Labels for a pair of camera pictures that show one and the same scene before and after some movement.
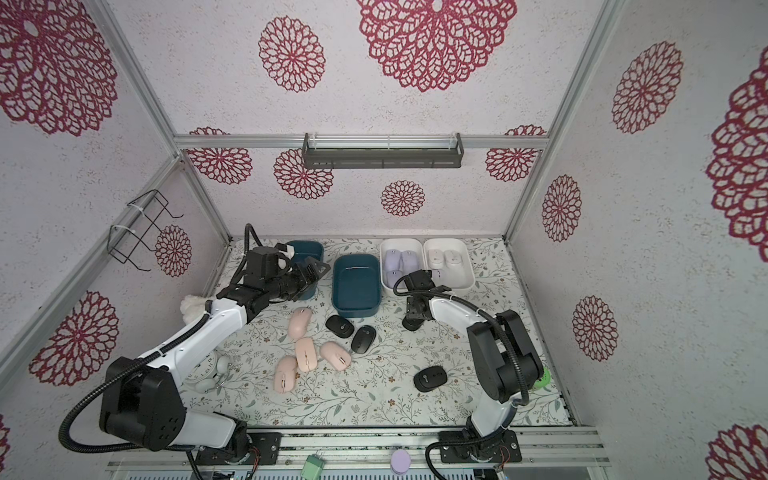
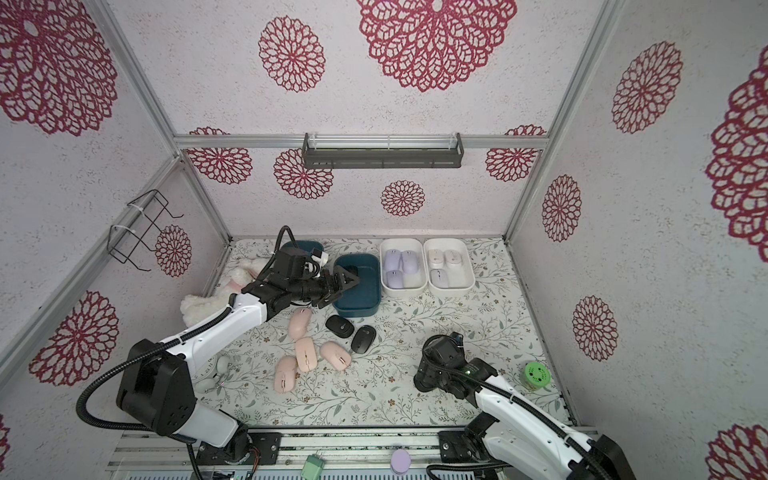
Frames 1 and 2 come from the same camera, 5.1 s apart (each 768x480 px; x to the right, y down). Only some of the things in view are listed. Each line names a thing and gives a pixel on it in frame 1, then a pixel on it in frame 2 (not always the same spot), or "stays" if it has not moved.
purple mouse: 393,259 stays
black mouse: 363,339 stays
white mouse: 438,275 stays
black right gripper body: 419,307 to 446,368
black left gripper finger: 312,270 to 344,279
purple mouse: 392,276 stays
